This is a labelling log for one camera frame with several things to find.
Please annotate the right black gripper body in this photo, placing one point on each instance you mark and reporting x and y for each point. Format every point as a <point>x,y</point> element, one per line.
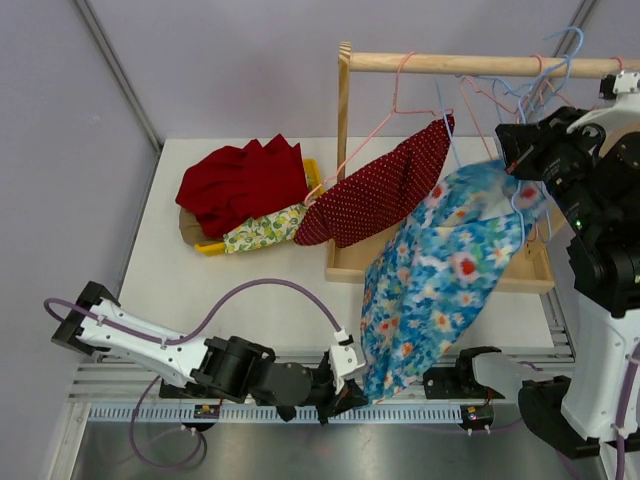
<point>561,155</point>

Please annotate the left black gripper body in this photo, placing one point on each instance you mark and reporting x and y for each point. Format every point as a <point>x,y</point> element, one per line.
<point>323,392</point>

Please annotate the blue hanger of floral skirt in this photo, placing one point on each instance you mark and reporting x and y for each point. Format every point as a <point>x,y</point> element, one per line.
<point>573,51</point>

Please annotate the blue hanger of lemon skirt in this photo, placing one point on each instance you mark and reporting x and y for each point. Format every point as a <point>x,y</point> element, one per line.
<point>534,97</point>

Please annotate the pink hanger of red skirt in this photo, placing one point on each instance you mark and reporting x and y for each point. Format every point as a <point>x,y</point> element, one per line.
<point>487,109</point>

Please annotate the pink hanger of tan skirt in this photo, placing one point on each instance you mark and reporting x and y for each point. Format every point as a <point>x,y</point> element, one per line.
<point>605,92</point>

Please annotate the blue floral skirt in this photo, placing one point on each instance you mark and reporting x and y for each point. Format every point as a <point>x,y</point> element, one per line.
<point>433,278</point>

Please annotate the lemon print skirt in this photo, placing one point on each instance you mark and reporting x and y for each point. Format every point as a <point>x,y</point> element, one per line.
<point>265,231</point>

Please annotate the tan khaki skirt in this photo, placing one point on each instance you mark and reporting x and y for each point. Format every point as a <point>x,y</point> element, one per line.
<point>190,229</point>

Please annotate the plain red skirt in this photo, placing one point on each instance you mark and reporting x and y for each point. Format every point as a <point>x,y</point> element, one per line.
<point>232,185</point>

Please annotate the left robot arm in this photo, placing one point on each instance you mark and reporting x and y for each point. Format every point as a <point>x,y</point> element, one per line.
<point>198,367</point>

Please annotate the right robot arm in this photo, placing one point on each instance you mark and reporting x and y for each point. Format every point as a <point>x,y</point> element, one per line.
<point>596,187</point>

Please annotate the pink hanger of dotted skirt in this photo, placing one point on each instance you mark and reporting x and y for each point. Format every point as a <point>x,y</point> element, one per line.
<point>395,105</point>

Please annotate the red polka dot skirt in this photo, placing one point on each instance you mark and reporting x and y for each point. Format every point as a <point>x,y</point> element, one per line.
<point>380,194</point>

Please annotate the wooden clothes rack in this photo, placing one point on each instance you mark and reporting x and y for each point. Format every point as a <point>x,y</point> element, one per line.
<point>530,271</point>

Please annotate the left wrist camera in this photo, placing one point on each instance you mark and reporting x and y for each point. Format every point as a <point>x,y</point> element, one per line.
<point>346,359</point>

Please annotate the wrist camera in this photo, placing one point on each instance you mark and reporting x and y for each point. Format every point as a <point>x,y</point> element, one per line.
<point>620,116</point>
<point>346,359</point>

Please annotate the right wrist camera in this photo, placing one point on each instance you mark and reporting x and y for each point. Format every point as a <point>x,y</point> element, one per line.
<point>620,116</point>

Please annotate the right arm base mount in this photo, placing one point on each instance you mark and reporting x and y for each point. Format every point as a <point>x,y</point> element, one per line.
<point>479,377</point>

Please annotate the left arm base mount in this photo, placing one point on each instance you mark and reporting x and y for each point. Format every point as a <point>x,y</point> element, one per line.
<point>205,412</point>

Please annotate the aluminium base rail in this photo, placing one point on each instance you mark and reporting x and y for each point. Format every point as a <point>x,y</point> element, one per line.
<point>115,389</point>

